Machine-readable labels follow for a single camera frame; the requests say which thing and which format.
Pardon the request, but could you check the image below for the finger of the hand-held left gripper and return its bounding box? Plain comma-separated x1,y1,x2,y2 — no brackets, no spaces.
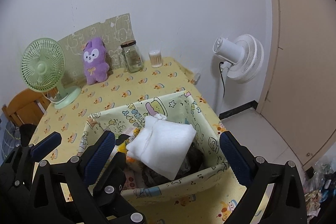
93,152,147,224
0,132,62,189

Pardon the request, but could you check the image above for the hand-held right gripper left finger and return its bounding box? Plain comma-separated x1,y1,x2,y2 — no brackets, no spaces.
28,131,116,224

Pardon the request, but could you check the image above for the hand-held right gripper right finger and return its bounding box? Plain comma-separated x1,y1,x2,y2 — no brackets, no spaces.
219,132,308,224

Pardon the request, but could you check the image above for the pink printed packet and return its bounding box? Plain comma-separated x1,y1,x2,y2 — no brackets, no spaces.
123,168,143,189

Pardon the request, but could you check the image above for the colourful snack packet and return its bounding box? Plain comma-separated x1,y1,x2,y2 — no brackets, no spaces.
116,128,142,154

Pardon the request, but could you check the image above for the yellow cartoon printed storage box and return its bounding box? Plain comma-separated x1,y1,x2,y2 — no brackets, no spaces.
77,90,232,212

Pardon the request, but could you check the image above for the white towel pack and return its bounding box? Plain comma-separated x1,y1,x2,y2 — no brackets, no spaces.
126,113,197,181

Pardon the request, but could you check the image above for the blue plaid pillow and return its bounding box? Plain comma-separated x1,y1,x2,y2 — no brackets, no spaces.
0,119,20,162

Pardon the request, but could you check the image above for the green desk fan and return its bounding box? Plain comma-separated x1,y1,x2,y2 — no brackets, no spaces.
20,38,82,110

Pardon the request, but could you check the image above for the yellow cake printed tablecloth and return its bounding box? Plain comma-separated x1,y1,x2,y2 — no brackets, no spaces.
28,56,274,224

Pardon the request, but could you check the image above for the pile of clothes and bags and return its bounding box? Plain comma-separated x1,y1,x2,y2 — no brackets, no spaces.
303,158,336,220

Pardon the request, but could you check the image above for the purple plush toy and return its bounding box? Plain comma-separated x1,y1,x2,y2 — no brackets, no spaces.
83,37,110,85

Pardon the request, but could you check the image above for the white standing fan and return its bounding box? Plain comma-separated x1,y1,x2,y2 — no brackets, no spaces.
212,34,264,115

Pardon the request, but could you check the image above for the glass jar with dark lid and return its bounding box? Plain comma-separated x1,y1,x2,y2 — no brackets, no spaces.
119,40,144,73

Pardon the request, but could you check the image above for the beige door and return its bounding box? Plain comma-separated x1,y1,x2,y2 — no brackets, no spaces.
256,0,336,172

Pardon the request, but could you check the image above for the printed cardboard board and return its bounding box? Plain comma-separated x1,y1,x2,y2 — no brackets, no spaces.
57,13,136,88

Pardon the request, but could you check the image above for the black fan power cable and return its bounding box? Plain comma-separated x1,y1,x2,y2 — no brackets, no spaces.
219,61,227,99

